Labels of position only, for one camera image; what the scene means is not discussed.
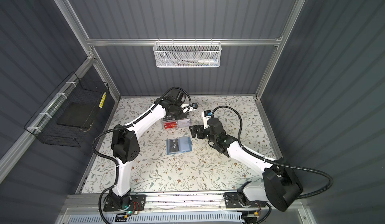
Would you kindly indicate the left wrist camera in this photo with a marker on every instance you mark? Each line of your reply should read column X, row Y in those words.
column 185, row 108

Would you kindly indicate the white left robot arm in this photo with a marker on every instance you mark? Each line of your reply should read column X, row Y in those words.
column 125, row 145

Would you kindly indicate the yellow marker pen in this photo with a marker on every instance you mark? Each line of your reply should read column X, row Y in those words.
column 102, row 100

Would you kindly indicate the blue leather card wallet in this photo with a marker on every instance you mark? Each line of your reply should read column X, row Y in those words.
column 185, row 145

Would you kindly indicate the white wire mesh basket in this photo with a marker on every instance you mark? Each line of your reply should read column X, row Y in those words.
column 164, row 54

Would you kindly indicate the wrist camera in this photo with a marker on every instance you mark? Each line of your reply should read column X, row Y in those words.
column 185, row 108
column 206, row 115

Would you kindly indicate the clear acrylic card display stand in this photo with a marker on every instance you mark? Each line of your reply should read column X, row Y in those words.
column 176, row 117

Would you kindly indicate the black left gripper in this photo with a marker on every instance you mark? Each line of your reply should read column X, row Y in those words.
column 182, row 115

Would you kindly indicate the red VIP card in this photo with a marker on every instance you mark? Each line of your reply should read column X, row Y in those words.
column 170, row 124

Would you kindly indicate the white diamond VIP card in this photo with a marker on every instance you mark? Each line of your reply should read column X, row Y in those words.
column 184, row 123

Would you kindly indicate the black wire wall basket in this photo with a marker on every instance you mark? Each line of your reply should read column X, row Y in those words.
column 43, row 124

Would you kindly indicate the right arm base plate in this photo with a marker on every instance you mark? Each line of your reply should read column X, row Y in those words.
column 234, row 200

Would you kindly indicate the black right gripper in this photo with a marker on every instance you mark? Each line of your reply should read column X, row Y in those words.
column 200, row 127

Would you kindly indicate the black pad in basket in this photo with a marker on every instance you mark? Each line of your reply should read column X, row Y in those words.
column 77, row 115

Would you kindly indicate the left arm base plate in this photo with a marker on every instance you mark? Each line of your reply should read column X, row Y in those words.
column 114, row 203

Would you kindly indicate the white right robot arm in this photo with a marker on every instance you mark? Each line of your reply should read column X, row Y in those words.
column 280, row 186

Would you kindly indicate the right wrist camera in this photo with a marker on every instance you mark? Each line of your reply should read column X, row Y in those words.
column 206, row 115

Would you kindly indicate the pens in white basket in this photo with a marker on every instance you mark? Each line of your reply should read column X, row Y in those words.
column 206, row 62

